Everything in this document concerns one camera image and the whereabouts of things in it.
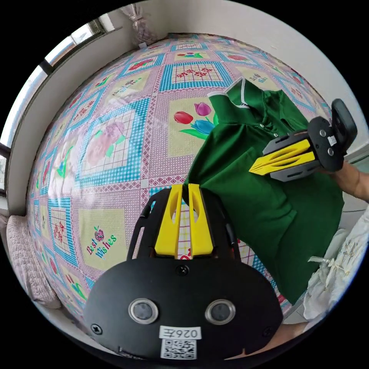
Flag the person's right hand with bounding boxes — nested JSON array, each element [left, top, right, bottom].
[[318, 161, 360, 193]]

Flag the bed with printed sheet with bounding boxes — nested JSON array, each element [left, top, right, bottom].
[[25, 33, 332, 321]]

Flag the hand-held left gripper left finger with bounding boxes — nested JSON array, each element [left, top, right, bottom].
[[154, 184, 183, 258]]

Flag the person's left forearm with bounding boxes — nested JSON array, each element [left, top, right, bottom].
[[266, 322, 308, 348]]

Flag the person's right forearm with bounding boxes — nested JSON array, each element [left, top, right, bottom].
[[357, 169, 369, 204]]

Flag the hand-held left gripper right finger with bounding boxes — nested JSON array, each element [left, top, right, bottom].
[[188, 183, 215, 258]]

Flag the pink textured blanket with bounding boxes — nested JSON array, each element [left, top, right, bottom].
[[5, 214, 62, 309]]

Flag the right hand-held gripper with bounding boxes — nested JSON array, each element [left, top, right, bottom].
[[248, 116, 347, 183]]

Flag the green t-shirt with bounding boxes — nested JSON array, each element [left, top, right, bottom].
[[183, 77, 345, 306]]

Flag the window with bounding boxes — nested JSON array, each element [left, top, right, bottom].
[[0, 13, 123, 197]]

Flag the person's left hand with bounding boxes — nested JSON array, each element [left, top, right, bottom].
[[226, 341, 271, 361]]

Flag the pink tied curtain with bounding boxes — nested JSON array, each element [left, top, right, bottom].
[[119, 4, 158, 49]]

